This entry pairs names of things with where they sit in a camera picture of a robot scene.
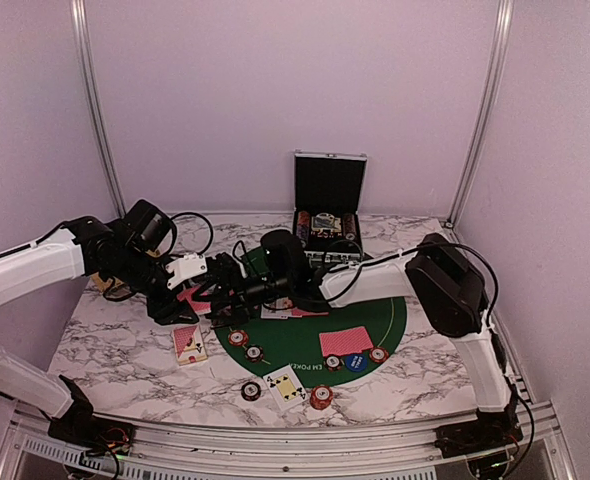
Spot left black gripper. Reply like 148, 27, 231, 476
109, 245, 198, 325

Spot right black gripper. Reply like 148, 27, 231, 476
192, 267, 292, 325

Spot red playing card deck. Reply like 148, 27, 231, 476
177, 288, 211, 315

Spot red 5 chips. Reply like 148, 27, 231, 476
369, 347, 389, 364
228, 330, 249, 347

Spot face-up red suit card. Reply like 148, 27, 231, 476
276, 298, 294, 318

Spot black 100 chips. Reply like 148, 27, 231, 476
245, 345, 264, 363
324, 355, 345, 372

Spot black red 100 chip stack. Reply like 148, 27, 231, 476
241, 381, 262, 402

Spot four of clubs card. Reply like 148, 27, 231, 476
262, 365, 308, 411

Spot red yellow 5 chip stack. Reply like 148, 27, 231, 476
310, 385, 333, 410

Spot blue small blind button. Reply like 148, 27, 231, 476
344, 353, 368, 373

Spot king of clubs card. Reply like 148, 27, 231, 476
260, 306, 283, 320

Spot face-down red community card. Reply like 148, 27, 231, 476
291, 309, 328, 318

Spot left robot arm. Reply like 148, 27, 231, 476
0, 200, 208, 451

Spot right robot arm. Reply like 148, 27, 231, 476
205, 230, 522, 457

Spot playing card box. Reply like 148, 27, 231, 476
172, 324, 208, 366

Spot woven bamboo basket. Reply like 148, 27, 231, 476
91, 273, 122, 293

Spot left chip row in case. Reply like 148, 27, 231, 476
295, 211, 311, 247

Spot chip row in case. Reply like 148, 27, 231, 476
342, 213, 359, 244
295, 211, 311, 247

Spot round green poker mat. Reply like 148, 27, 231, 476
209, 237, 408, 389

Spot card deck in case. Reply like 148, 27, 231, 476
311, 212, 341, 238

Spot right chip row in case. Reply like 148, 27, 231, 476
342, 213, 359, 244

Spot aluminium poker chip case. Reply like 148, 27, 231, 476
292, 150, 368, 265

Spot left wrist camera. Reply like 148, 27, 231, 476
165, 253, 207, 290

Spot front aluminium rail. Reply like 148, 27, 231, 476
0, 402, 579, 479

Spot left aluminium frame post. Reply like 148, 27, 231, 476
70, 0, 126, 217

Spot aluminium frame post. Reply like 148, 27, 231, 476
70, 0, 126, 217
445, 0, 515, 229

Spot right aluminium frame post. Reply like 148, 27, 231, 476
445, 0, 515, 229

